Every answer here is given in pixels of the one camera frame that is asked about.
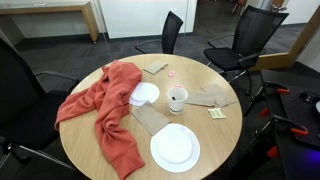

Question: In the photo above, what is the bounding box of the small white plate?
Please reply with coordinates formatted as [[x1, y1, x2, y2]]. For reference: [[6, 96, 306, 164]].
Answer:
[[128, 81, 161, 107]]

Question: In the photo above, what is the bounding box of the tan cardboard piece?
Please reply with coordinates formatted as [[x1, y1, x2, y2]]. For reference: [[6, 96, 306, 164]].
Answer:
[[142, 59, 169, 76]]

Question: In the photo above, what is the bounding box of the orange cloth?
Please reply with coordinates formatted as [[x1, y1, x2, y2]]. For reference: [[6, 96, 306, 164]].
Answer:
[[54, 59, 146, 180]]

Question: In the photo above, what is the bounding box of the large white plate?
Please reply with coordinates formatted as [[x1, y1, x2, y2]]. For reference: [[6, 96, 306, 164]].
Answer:
[[149, 123, 201, 174]]

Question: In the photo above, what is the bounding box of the yellow sugar packet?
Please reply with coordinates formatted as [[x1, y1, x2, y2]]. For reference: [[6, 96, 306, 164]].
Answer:
[[207, 107, 227, 120]]

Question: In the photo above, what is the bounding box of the black mesh office chair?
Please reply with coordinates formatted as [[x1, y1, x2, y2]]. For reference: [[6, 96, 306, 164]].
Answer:
[[203, 4, 290, 96], [134, 10, 185, 55], [0, 36, 81, 180]]

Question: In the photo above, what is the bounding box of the light wooden bench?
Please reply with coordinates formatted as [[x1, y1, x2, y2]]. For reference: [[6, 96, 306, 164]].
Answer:
[[0, 0, 101, 44]]

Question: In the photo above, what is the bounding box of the black orange bar clamp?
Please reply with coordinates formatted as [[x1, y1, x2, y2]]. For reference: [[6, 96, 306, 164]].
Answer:
[[243, 81, 291, 118], [253, 114, 309, 159]]

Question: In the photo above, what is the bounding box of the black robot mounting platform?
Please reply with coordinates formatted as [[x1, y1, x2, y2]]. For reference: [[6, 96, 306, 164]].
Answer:
[[259, 68, 320, 180]]

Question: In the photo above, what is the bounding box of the slanted wooden frame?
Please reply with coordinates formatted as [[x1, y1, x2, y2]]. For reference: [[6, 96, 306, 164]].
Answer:
[[249, 14, 320, 72]]

